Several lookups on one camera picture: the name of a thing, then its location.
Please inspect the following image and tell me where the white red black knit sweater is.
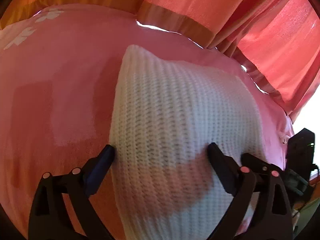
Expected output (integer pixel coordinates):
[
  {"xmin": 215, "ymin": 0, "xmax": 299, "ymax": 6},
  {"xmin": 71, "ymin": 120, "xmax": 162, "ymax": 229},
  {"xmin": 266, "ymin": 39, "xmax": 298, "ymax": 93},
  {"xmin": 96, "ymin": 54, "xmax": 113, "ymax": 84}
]
[{"xmin": 109, "ymin": 45, "xmax": 266, "ymax": 239}]

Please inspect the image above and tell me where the pink curtain with tan hem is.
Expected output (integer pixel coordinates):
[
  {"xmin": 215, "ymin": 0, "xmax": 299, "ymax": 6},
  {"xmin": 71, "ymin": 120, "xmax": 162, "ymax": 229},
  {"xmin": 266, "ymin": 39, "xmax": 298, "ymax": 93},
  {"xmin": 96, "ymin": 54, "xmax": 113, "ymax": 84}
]
[{"xmin": 1, "ymin": 0, "xmax": 319, "ymax": 121}]

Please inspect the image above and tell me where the pink patterned bed sheet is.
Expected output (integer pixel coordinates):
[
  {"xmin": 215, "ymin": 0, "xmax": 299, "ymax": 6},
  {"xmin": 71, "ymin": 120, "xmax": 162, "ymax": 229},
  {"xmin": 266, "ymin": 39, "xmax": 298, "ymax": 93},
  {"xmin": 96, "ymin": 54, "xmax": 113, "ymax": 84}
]
[{"xmin": 1, "ymin": 4, "xmax": 293, "ymax": 235}]

